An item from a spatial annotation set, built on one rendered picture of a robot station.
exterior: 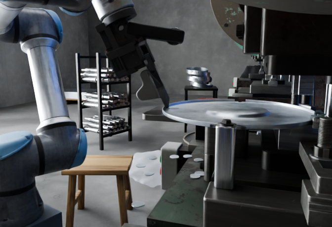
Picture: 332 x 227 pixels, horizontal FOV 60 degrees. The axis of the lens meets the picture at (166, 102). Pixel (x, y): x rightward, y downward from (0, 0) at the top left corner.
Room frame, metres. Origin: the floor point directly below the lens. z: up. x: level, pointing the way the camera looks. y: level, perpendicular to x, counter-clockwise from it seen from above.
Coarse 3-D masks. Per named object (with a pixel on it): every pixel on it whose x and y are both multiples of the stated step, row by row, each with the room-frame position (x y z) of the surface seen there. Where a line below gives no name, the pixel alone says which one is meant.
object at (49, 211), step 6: (48, 210) 0.78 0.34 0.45; (54, 210) 0.78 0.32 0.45; (42, 216) 0.75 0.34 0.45; (48, 216) 0.75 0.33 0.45; (54, 216) 0.75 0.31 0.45; (60, 216) 0.77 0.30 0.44; (36, 222) 0.72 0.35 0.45; (42, 222) 0.72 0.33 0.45; (48, 222) 0.74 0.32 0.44; (54, 222) 0.75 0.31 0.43; (60, 222) 0.77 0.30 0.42
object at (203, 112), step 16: (176, 112) 0.55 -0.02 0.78; (192, 112) 0.55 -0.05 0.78; (208, 112) 0.54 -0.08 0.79; (224, 112) 0.52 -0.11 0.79; (240, 112) 0.52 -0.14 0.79; (256, 112) 0.52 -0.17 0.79; (272, 112) 0.55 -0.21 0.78; (288, 112) 0.55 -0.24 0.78; (304, 112) 0.55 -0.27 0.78; (256, 128) 0.42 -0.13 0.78; (272, 128) 0.42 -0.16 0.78
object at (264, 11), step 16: (256, 16) 0.50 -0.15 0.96; (272, 16) 0.47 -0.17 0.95; (288, 16) 0.46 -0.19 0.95; (304, 16) 0.46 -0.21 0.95; (320, 16) 0.45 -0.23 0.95; (240, 32) 0.52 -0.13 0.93; (256, 32) 0.50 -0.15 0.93; (272, 32) 0.47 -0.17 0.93; (288, 32) 0.46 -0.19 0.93; (304, 32) 0.46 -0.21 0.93; (320, 32) 0.45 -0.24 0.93; (256, 48) 0.50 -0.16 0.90; (272, 48) 0.47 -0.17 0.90; (288, 48) 0.46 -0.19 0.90; (304, 48) 0.46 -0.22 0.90; (320, 48) 0.45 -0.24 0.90
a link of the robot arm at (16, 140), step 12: (12, 132) 0.79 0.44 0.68; (24, 132) 0.78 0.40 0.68; (0, 144) 0.70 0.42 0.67; (12, 144) 0.71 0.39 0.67; (24, 144) 0.73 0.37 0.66; (36, 144) 0.76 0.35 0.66; (0, 156) 0.70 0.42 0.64; (12, 156) 0.70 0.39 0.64; (24, 156) 0.72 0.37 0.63; (36, 156) 0.74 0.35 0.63; (0, 168) 0.69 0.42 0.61; (12, 168) 0.70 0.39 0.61; (24, 168) 0.72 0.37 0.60; (36, 168) 0.74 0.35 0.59; (0, 180) 0.69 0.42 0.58; (12, 180) 0.70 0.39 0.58; (24, 180) 0.72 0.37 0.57
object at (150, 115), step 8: (152, 112) 0.56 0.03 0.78; (160, 112) 0.56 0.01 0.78; (152, 120) 0.54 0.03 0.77; (160, 120) 0.53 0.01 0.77; (168, 120) 0.53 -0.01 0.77; (208, 128) 0.53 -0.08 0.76; (208, 136) 0.53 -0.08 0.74; (240, 136) 0.51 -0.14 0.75; (248, 136) 0.54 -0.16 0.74; (208, 144) 0.53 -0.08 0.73; (240, 144) 0.51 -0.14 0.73; (248, 144) 0.58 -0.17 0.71; (208, 152) 0.53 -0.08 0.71; (240, 152) 0.51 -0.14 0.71; (208, 160) 0.53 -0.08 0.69; (200, 168) 0.55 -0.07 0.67; (208, 168) 0.52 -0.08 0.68; (208, 176) 0.52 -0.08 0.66
